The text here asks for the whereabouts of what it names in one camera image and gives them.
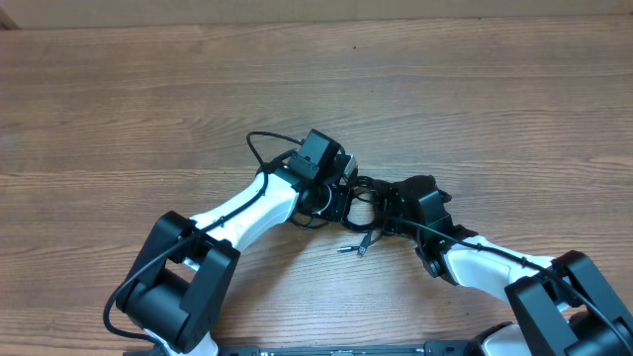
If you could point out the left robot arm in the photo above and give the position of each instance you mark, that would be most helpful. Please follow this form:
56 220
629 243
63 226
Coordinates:
174 292

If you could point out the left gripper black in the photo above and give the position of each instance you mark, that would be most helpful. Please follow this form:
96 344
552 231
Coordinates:
335 210

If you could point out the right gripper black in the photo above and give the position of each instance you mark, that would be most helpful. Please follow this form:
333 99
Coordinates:
388 194

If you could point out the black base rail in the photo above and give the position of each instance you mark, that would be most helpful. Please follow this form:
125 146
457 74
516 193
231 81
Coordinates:
429 348

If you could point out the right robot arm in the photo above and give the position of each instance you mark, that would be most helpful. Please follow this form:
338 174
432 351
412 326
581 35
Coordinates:
562 305

